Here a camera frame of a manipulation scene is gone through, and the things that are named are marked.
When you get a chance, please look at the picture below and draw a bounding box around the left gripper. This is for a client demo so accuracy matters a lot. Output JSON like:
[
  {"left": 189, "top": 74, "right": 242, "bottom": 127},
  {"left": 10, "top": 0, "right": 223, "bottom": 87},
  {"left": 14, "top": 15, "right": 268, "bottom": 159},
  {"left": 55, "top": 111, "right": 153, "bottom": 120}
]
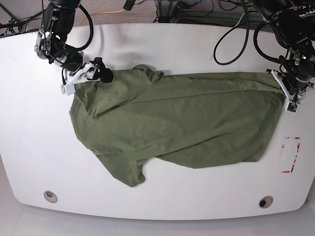
[{"left": 280, "top": 61, "right": 315, "bottom": 96}]

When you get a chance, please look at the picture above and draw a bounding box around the yellow floor cable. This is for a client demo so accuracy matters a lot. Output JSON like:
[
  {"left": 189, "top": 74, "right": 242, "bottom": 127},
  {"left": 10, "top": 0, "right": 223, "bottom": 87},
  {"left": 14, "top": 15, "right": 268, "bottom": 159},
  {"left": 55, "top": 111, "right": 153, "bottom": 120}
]
[{"left": 79, "top": 8, "right": 126, "bottom": 27}]

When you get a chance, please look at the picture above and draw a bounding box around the black tripod stand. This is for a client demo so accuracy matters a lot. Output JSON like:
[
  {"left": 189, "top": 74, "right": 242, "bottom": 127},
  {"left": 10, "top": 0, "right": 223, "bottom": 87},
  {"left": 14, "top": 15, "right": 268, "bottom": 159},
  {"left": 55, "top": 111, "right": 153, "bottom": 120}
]
[{"left": 0, "top": 4, "right": 42, "bottom": 38}]

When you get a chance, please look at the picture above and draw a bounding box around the red tape rectangle marking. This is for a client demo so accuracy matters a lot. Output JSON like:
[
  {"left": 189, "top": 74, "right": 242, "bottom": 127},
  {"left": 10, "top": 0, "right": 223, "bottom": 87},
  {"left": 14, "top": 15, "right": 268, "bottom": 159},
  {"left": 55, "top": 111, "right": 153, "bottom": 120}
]
[{"left": 279, "top": 137, "right": 301, "bottom": 174}]

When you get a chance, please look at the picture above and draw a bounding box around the table cable grommet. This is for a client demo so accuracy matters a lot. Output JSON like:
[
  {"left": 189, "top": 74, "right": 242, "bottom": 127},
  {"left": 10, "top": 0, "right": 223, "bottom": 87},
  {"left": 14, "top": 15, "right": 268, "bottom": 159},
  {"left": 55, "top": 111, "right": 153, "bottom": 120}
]
[
  {"left": 43, "top": 191, "right": 58, "bottom": 204},
  {"left": 258, "top": 196, "right": 274, "bottom": 209}
]

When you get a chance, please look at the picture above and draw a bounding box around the aluminium frame base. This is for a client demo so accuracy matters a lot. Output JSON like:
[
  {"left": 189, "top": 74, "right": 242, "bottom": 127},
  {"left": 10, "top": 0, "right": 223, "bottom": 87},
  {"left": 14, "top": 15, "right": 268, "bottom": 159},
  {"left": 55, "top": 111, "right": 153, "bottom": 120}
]
[{"left": 153, "top": 0, "right": 186, "bottom": 23}]

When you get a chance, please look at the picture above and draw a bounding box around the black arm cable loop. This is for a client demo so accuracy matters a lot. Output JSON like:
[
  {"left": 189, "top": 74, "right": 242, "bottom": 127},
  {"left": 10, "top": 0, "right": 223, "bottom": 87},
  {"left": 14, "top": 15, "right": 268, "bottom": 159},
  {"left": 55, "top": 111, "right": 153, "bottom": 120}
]
[{"left": 213, "top": 0, "right": 252, "bottom": 65}]

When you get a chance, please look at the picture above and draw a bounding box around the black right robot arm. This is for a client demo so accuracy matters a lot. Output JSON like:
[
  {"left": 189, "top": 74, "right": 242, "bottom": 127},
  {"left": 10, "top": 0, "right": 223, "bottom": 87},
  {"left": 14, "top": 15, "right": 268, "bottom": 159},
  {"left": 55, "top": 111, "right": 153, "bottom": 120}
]
[{"left": 34, "top": 0, "right": 114, "bottom": 85}]

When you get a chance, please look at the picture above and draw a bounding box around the olive green T-shirt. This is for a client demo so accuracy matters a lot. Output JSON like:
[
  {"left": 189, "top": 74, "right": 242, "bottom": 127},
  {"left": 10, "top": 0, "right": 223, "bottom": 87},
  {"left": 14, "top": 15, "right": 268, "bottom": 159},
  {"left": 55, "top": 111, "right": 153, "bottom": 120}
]
[{"left": 69, "top": 65, "right": 285, "bottom": 187}]

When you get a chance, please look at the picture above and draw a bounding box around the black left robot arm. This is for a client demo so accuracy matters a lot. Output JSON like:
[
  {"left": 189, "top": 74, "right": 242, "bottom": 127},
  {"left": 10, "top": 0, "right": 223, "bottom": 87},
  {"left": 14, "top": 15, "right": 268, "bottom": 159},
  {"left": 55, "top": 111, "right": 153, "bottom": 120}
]
[{"left": 251, "top": 0, "right": 315, "bottom": 95}]

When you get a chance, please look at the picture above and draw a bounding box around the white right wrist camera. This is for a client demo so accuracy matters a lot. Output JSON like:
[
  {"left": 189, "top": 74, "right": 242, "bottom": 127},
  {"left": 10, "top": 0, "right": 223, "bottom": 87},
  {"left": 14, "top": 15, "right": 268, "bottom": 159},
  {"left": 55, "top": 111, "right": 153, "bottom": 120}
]
[{"left": 61, "top": 62, "right": 98, "bottom": 95}]

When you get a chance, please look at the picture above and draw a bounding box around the left table cable grommet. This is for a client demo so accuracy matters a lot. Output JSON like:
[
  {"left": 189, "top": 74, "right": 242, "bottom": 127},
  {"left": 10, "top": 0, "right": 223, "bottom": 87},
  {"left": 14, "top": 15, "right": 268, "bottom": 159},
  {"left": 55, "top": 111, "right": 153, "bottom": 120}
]
[{"left": 43, "top": 191, "right": 58, "bottom": 204}]

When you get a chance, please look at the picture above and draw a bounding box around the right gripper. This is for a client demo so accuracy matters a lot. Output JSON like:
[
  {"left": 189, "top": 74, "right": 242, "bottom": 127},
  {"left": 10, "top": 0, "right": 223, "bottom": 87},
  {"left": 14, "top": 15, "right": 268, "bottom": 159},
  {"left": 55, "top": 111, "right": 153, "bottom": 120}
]
[{"left": 55, "top": 51, "right": 114, "bottom": 83}]

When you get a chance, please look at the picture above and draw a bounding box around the right table cable grommet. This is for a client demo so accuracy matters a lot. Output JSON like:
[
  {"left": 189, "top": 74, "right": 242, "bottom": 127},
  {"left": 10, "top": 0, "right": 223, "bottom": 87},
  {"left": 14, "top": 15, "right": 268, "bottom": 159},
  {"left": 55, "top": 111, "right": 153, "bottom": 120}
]
[{"left": 258, "top": 196, "right": 274, "bottom": 209}]

